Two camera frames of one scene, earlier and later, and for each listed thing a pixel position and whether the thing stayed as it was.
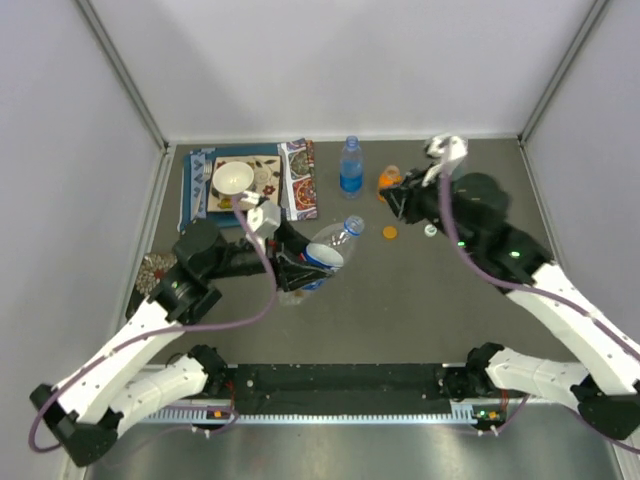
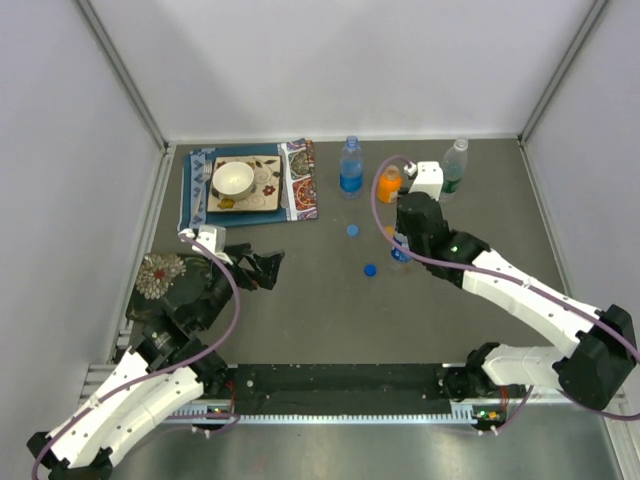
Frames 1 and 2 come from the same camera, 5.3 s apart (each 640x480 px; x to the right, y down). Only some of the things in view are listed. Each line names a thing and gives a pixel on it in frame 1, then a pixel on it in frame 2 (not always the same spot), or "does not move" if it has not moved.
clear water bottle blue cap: (330, 247) -> (398, 254)
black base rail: (346, 388) does not move
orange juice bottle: (391, 177) does not move
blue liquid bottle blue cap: (351, 169) does not move
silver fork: (207, 169) does not move
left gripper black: (290, 275) -> (268, 267)
